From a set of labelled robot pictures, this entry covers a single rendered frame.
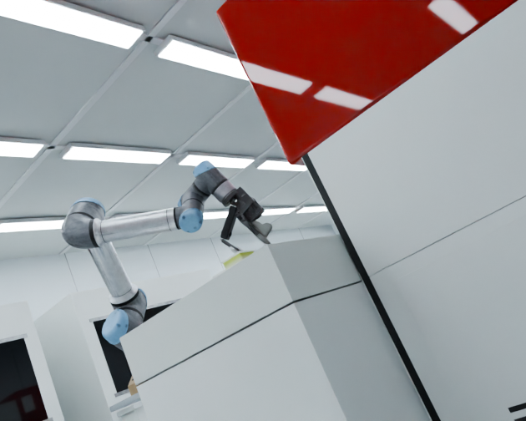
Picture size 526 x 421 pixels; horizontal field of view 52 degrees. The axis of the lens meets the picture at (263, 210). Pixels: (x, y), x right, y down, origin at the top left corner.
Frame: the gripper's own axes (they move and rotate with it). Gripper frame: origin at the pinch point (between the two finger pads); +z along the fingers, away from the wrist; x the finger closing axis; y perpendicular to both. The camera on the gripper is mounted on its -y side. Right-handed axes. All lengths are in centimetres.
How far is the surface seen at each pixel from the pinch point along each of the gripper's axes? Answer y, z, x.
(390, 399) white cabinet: -1, 54, -40
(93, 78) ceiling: -19, -169, 129
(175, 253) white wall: -152, -149, 517
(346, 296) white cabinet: 8.8, 29.4, -35.0
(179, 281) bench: -136, -90, 378
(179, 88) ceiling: 13, -151, 187
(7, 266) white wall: -238, -213, 314
